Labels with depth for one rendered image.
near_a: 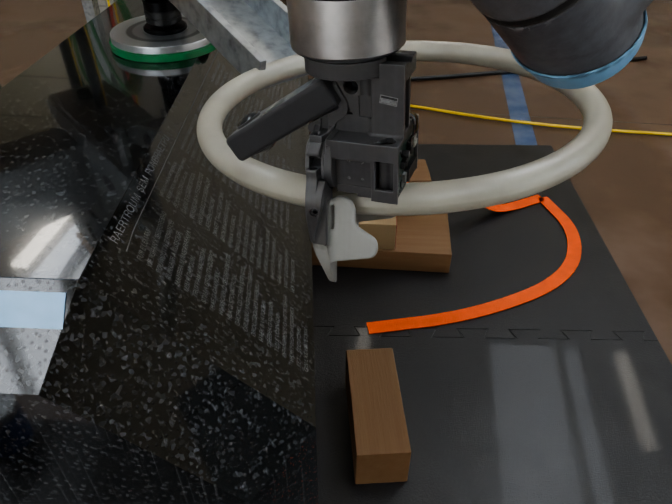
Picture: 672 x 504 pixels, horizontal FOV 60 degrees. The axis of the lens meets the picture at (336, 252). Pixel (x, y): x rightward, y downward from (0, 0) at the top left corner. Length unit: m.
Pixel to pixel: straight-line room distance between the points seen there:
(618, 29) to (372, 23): 0.17
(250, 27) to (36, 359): 0.60
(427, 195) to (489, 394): 1.13
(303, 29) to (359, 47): 0.04
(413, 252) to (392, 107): 1.41
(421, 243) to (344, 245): 1.39
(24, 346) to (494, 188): 0.50
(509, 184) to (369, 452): 0.88
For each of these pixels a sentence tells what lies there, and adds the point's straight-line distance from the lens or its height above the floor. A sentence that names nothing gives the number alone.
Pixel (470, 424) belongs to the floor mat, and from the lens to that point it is 1.54.
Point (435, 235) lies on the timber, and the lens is 1.95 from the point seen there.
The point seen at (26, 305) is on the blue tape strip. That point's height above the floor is 0.83.
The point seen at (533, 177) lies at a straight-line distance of 0.57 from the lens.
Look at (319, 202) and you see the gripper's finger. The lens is 0.49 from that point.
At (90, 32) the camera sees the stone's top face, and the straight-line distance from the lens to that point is 1.39.
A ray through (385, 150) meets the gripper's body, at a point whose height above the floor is 1.03.
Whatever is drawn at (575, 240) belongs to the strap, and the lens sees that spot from 2.18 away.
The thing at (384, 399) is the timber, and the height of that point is 0.13.
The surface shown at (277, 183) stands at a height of 0.96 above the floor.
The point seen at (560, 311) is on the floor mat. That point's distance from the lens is 1.89.
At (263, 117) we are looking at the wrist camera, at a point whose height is 1.04.
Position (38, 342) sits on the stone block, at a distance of 0.69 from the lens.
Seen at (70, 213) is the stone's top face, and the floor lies 0.85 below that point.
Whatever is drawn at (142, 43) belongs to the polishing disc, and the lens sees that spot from 1.21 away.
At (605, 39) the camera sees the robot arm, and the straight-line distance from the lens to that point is 0.46.
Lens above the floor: 1.26
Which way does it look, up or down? 39 degrees down
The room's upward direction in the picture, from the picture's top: straight up
